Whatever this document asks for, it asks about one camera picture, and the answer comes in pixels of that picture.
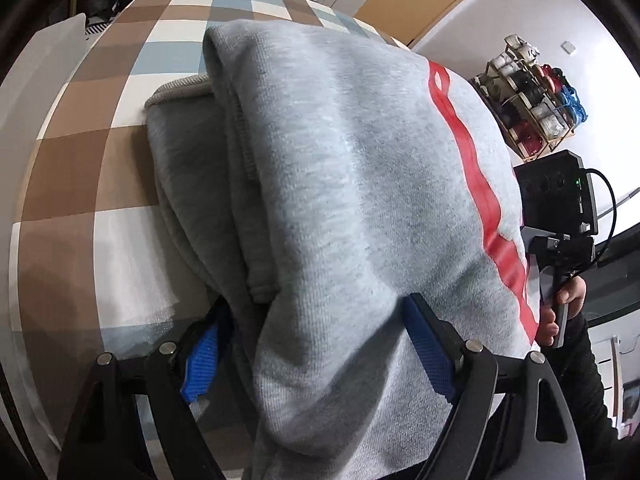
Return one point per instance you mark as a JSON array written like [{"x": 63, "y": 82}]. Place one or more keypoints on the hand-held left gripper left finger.
[{"x": 200, "y": 365}]

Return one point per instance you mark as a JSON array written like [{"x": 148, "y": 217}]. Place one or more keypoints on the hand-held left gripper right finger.
[{"x": 430, "y": 355}]

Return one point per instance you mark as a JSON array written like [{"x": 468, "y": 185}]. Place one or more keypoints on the grey printed hoodie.
[{"x": 350, "y": 185}]

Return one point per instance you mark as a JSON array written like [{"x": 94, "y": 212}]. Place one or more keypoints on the person's right forearm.
[{"x": 585, "y": 400}]

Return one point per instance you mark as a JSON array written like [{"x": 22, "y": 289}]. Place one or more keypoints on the person's right hand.
[{"x": 575, "y": 297}]

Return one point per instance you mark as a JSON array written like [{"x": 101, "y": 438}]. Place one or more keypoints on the wooden shoe rack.
[{"x": 505, "y": 135}]

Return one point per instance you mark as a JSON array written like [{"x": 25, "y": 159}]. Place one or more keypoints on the wooden door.
[{"x": 440, "y": 0}]

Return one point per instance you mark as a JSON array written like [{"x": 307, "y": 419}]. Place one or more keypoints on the patterned floor rug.
[{"x": 96, "y": 29}]

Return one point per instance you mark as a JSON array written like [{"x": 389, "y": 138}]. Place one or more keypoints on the white light switch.
[{"x": 568, "y": 46}]

